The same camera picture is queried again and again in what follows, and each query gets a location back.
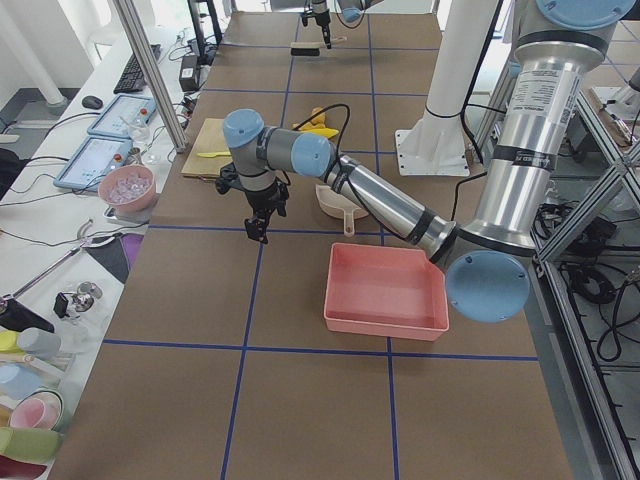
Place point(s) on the black keyboard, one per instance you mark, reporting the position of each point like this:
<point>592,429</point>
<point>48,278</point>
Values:
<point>132,79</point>

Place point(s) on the upper teach pendant tablet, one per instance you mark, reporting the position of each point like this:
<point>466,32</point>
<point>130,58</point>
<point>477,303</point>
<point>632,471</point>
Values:
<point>125,111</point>

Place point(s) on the wooden cutting board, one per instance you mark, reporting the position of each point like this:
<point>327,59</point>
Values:
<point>210,138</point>

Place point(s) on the aluminium frame post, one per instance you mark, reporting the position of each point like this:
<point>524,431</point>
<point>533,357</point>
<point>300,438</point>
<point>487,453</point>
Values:
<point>141,49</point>

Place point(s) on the yellow plastic knife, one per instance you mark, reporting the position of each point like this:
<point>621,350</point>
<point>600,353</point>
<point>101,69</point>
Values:
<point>213,154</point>

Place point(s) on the black computer mouse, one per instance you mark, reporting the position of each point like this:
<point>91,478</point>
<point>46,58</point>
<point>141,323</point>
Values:
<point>92,102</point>

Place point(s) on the toy ginger root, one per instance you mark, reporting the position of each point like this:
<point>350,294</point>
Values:
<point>310,125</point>

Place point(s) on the pink plastic bin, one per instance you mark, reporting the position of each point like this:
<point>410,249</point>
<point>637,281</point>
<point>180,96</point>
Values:
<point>385,291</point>

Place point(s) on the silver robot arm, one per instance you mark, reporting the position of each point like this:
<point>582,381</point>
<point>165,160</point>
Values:
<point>484,261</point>
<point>350,12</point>

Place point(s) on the pink bowl with pieces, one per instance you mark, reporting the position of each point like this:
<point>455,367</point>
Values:
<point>129,188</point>

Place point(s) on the white camera mast base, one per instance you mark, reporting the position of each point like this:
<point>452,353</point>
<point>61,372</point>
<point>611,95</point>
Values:
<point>435,145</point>

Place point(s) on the lower teach pendant tablet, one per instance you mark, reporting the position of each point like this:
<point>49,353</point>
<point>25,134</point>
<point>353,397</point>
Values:
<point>93,160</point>

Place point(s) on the yellow toy corn cob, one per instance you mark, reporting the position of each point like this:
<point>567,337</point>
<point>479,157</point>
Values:
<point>328,133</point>

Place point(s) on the pink cup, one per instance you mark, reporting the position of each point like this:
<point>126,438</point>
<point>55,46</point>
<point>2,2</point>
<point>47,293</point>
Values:
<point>43,409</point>

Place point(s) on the teach pendant tablet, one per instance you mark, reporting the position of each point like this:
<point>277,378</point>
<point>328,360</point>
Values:
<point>125,111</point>
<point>93,160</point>

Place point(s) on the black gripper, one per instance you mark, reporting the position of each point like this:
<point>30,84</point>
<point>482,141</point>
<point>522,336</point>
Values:
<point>320,17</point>
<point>264,201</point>

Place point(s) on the beige plastic dustpan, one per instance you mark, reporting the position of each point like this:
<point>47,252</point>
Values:
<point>339,207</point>

